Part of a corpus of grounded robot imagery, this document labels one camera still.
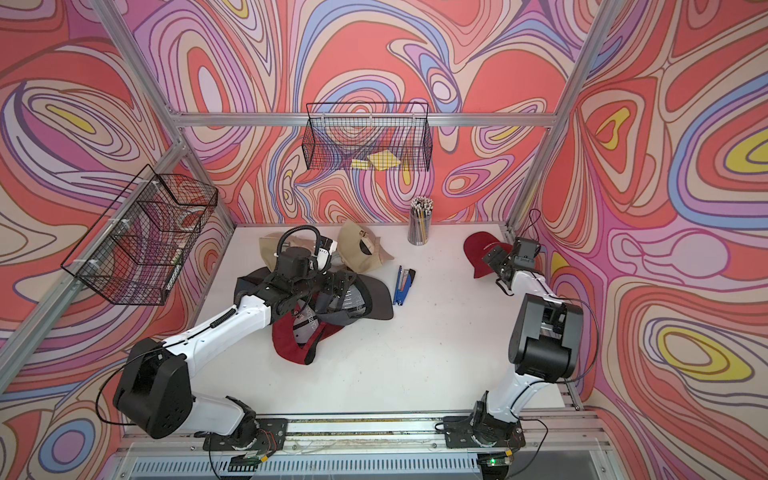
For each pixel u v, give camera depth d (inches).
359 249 41.2
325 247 28.4
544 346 19.1
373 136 37.7
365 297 37.7
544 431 26.1
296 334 35.4
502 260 34.3
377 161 35.8
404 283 39.8
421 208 39.8
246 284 37.4
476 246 43.7
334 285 29.5
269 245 40.2
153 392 16.4
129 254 28.3
